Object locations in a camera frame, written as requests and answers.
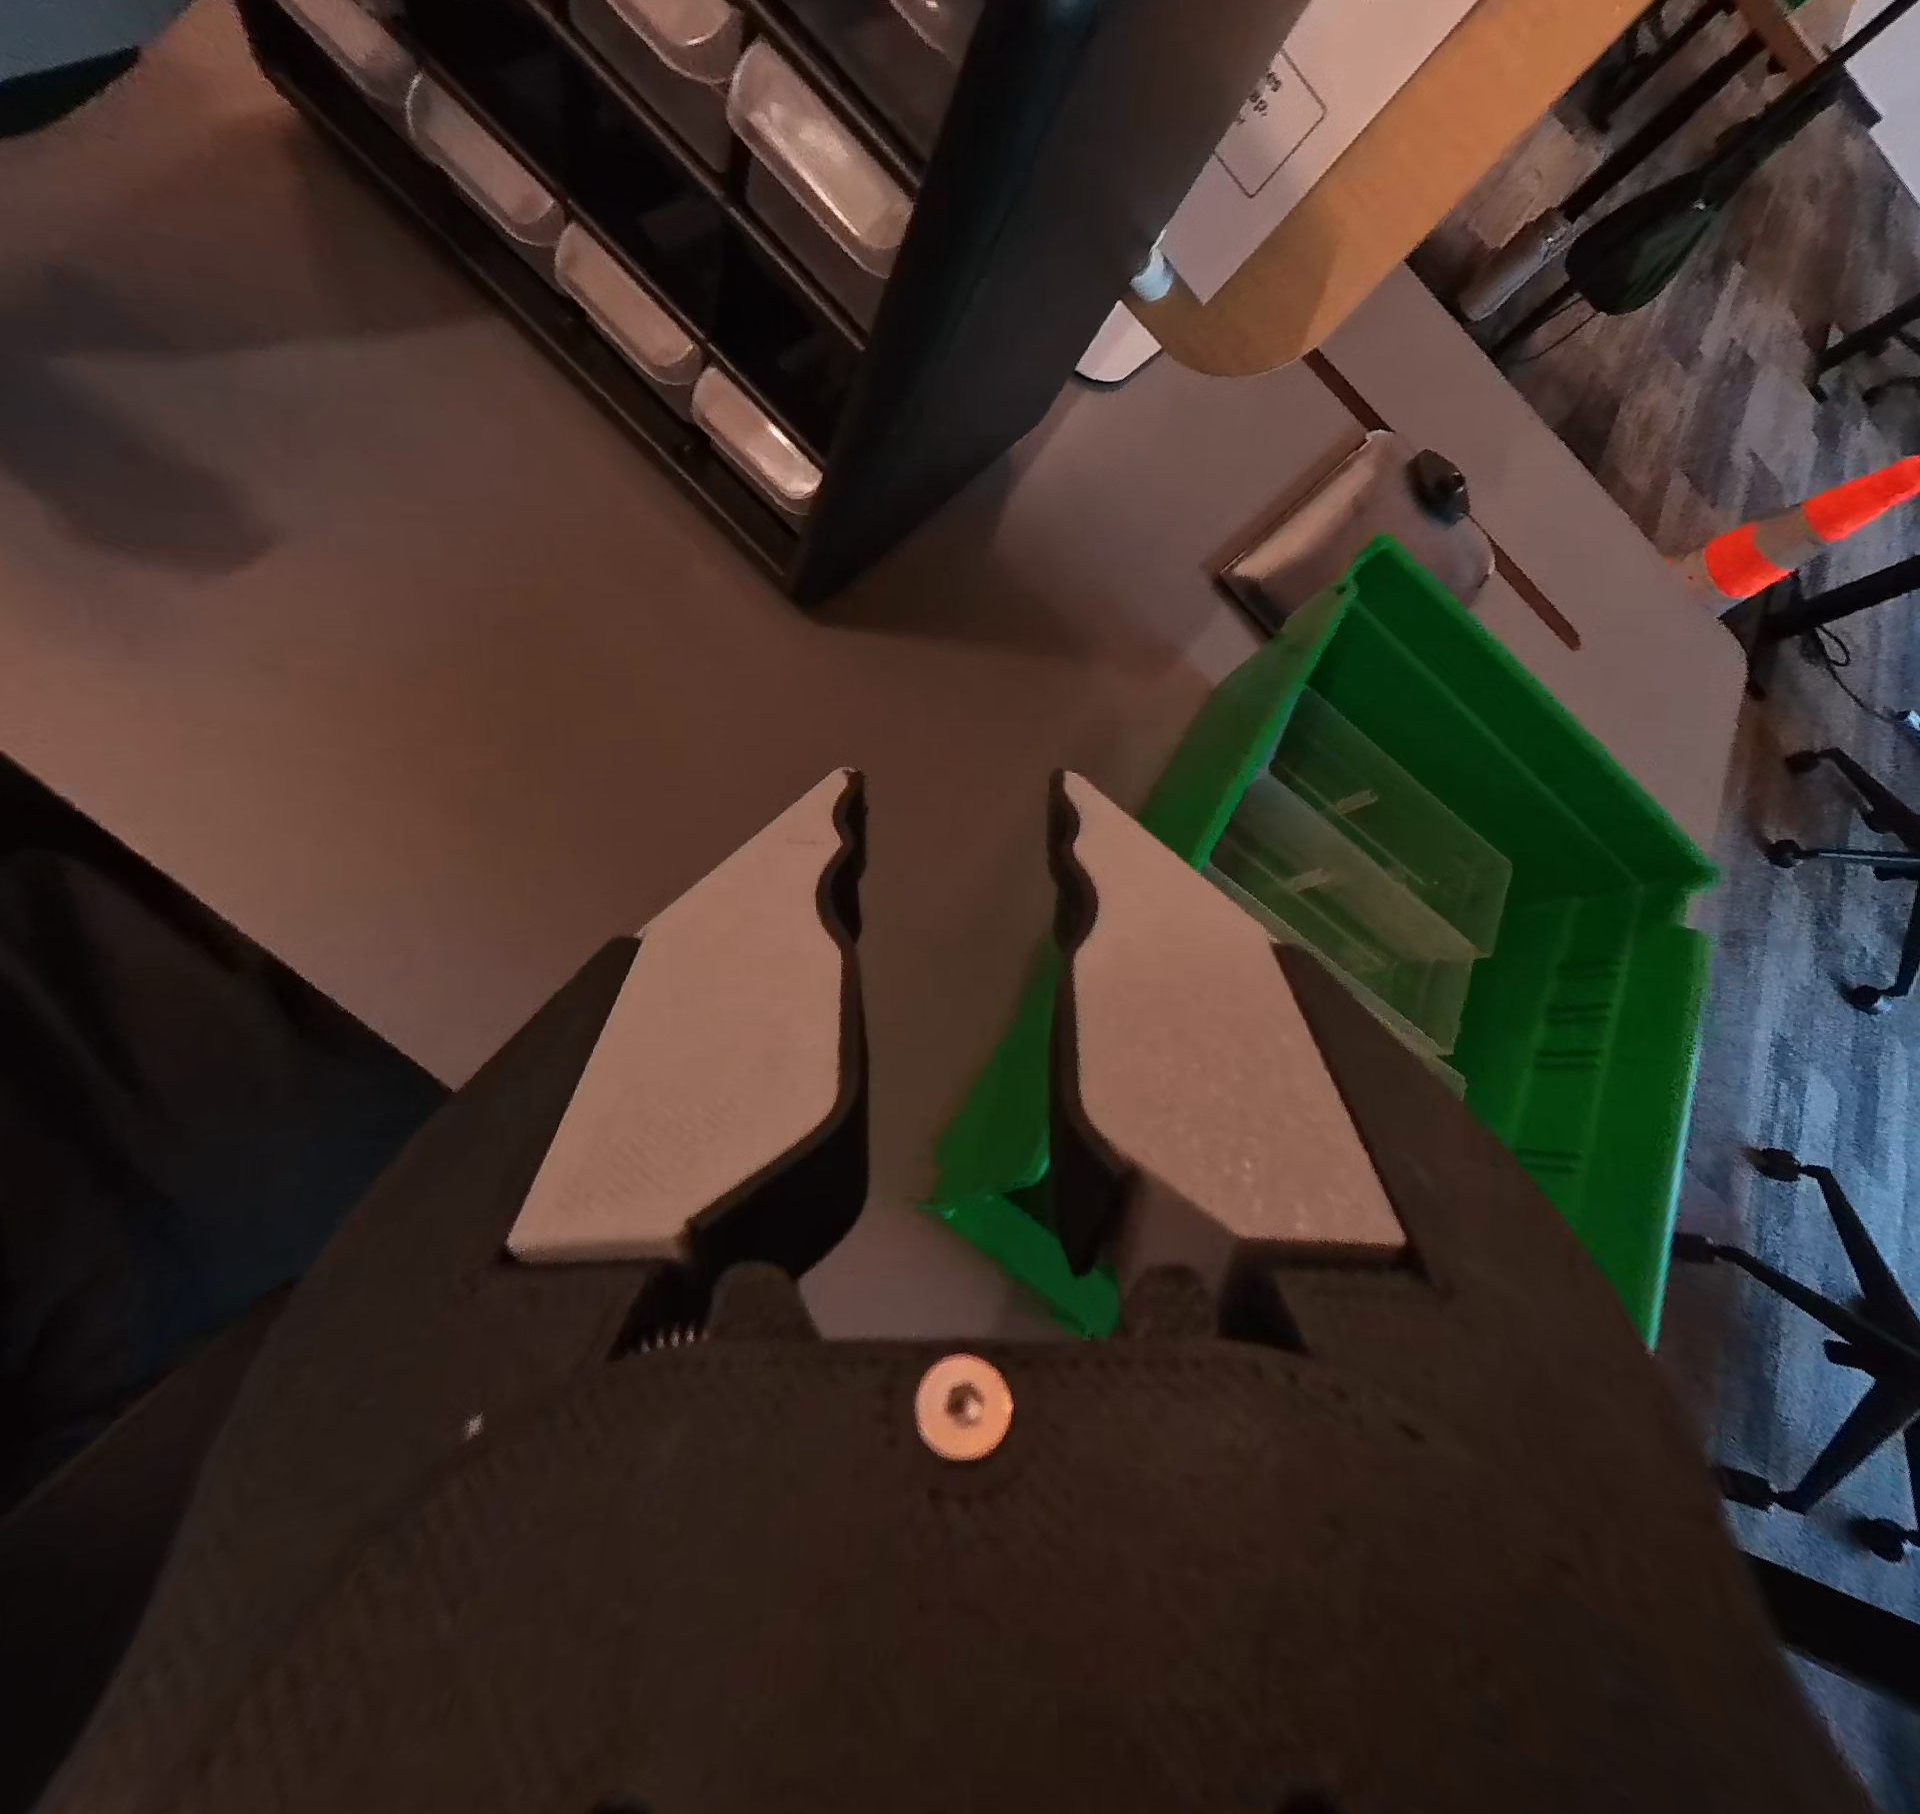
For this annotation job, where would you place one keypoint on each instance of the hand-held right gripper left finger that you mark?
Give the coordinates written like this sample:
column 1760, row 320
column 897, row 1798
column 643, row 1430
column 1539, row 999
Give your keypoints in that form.
column 705, row 1064

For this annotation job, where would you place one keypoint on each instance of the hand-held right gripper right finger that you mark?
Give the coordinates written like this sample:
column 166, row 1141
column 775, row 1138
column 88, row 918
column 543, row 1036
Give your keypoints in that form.
column 1215, row 1078

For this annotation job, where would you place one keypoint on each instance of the clear plastic drawer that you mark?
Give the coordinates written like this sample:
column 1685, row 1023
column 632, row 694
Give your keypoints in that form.
column 1401, row 818
column 1336, row 944

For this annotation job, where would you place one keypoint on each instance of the green plastic bin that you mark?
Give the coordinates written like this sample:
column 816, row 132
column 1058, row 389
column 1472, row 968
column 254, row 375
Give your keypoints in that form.
column 1576, row 1034

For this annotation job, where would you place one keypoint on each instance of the black drawer cabinet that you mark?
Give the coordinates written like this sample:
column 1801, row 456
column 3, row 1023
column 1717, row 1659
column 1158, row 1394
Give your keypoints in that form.
column 988, row 240

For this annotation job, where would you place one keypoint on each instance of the small black device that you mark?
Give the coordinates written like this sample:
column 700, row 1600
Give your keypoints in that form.
column 1443, row 481

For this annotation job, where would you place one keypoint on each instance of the black chair base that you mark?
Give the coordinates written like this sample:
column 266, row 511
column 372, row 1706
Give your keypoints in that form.
column 1861, row 1305
column 1875, row 824

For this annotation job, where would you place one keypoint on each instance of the orange white traffic cone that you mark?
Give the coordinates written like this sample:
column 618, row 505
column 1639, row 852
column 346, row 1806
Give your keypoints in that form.
column 1756, row 563

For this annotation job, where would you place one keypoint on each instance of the wooden board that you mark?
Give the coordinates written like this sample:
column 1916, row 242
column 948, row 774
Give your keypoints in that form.
column 1425, row 193

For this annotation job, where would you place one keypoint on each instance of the white instruction poster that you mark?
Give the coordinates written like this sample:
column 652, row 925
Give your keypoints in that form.
column 1350, row 45

